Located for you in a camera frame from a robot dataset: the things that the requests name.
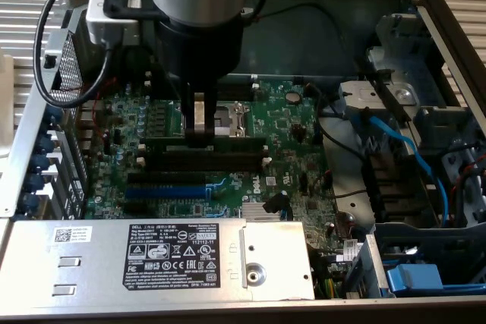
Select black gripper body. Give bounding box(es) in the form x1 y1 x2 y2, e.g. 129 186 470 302
157 12 245 93

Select green RAM stick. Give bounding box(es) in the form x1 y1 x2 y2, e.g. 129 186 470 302
146 135 267 151

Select black RAM slot white clips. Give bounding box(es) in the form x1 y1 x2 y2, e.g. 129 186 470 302
137 144 267 154
222 72 261 81
135 156 272 168
145 80 262 94

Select metal CPU socket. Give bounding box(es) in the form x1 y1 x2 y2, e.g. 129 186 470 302
172 100 252 140

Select long black expansion slot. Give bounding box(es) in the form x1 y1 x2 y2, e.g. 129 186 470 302
127 171 208 185

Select long blue expansion slot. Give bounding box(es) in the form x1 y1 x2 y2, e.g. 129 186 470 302
124 185 208 200

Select green Dell motherboard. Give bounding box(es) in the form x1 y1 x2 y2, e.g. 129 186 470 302
81 77 368 279

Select small silver heat sink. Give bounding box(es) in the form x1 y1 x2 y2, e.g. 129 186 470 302
241 202 273 222

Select short black expansion slot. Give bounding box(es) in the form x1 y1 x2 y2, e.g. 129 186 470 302
123 201 150 215

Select black plug with blue tab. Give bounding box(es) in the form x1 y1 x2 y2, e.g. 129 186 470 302
263 190 292 215

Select grey metal PC case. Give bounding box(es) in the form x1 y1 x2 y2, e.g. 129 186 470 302
0 0 486 324

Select silver port stack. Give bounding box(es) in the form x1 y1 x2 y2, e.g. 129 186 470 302
74 98 106 154

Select black power supply label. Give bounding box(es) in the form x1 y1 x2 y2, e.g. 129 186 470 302
121 222 221 290

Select blue card slot latch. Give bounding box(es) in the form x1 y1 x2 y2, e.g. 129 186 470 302
22 171 45 192
44 106 64 126
36 134 57 153
18 191 41 211
29 153 51 173

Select white QR code sticker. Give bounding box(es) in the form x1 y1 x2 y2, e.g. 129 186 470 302
54 226 93 244

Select silver power supply box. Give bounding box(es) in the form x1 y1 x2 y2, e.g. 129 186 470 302
0 219 317 302

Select grey metal disk bay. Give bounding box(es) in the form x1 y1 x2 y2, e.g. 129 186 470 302
364 12 486 226

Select blue plastic drive caddy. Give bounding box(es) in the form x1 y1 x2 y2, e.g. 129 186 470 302
385 263 486 298

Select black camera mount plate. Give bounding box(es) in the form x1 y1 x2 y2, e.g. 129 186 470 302
102 0 169 22

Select thin red wire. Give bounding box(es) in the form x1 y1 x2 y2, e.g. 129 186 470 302
81 76 119 145

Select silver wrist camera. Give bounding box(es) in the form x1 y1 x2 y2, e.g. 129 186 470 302
85 0 140 46

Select thin black wire with plug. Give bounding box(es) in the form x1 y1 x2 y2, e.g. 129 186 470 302
242 2 360 67

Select black camera cable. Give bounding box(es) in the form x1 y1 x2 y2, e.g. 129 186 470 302
32 0 117 109

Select grey metal drive bracket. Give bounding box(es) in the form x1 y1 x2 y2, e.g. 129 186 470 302
337 80 421 120

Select black flat wire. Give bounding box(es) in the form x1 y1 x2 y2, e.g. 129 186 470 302
356 68 408 121

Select blue flat wire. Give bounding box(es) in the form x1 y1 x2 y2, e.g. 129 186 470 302
351 109 451 228

